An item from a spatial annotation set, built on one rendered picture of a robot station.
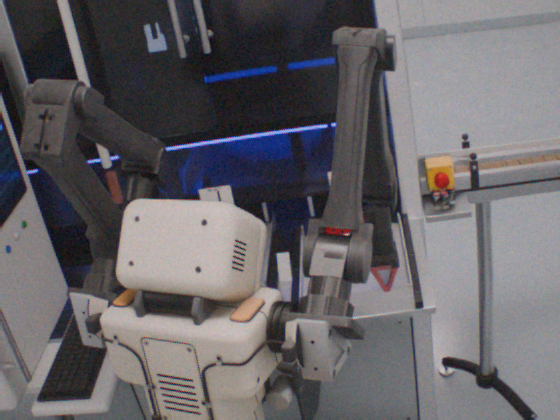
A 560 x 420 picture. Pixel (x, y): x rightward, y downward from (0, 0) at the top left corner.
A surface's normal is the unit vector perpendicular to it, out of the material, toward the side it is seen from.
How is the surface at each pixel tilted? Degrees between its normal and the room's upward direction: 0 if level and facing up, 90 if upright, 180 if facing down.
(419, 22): 90
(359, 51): 58
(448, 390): 0
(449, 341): 0
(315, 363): 82
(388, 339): 90
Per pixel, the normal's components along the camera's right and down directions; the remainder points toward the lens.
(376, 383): -0.04, 0.48
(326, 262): -0.22, -0.39
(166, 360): -0.38, 0.37
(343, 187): -0.26, -0.04
